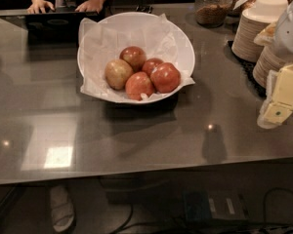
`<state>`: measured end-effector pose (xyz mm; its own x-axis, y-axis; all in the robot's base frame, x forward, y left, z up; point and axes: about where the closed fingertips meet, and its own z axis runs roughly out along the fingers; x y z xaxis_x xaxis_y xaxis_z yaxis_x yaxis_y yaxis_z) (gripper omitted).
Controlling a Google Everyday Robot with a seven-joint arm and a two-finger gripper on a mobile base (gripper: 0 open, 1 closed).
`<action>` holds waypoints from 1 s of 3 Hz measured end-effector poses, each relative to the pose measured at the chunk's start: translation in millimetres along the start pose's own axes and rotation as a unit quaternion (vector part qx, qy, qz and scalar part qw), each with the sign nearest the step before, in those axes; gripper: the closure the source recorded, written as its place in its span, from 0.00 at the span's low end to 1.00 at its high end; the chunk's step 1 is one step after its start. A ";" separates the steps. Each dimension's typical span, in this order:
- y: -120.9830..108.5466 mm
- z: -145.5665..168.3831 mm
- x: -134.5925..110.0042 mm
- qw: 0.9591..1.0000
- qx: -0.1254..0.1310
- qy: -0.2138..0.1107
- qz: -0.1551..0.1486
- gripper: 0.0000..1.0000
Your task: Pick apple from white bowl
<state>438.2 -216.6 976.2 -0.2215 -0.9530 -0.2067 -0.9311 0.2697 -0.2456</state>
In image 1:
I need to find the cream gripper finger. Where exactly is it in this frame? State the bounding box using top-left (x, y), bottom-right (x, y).
top-left (257, 63), bottom-right (293, 129)

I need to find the black tray mat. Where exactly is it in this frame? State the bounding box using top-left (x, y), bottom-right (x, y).
top-left (227, 40), bottom-right (266, 99)

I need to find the paper plate stack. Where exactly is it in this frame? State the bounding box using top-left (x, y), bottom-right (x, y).
top-left (231, 8), bottom-right (276, 62)
top-left (253, 46), bottom-right (285, 88)

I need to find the red apple middle hidden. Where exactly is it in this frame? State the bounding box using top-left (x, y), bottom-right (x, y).
top-left (142, 58), bottom-right (163, 76)

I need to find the glass jar with grains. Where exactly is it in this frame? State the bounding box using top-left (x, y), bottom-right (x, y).
top-left (194, 0), bottom-right (232, 27)

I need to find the white paper liner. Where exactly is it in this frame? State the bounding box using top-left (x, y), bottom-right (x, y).
top-left (78, 13), bottom-right (196, 103)

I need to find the white slipper under table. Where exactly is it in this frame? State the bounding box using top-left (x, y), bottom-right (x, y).
top-left (50, 185), bottom-right (75, 233)

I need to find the dark box under table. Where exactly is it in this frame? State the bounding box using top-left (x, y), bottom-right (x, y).
top-left (183, 191), bottom-right (249, 225)

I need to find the person's right hand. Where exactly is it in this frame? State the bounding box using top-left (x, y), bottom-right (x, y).
top-left (27, 0), bottom-right (55, 14)

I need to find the yellowish apple left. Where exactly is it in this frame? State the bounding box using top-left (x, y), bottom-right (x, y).
top-left (105, 59), bottom-right (134, 90)

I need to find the front paper plate stack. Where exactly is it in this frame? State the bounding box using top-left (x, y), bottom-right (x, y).
top-left (253, 46), bottom-right (285, 88)

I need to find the back paper plate stack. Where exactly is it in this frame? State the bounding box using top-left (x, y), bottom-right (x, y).
top-left (231, 8), bottom-right (276, 62)

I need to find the black cable on floor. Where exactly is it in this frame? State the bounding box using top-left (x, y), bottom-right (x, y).
top-left (110, 187), bottom-right (293, 234)

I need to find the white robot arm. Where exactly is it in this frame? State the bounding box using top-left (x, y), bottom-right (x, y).
top-left (257, 1), bottom-right (293, 129)

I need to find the red apple back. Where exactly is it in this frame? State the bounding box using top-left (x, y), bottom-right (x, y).
top-left (119, 46), bottom-right (147, 72)

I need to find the black laptop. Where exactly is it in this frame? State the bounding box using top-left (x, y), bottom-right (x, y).
top-left (0, 11), bottom-right (105, 42)

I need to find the white paper bowl stack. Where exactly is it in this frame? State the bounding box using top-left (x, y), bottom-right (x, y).
top-left (243, 0), bottom-right (288, 23)

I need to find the person's left hand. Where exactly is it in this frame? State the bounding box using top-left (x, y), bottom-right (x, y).
top-left (75, 0), bottom-right (104, 13)

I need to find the red apple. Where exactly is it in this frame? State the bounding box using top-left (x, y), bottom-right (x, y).
top-left (150, 62), bottom-right (181, 94)
top-left (119, 46), bottom-right (147, 72)
top-left (125, 71), bottom-right (155, 100)

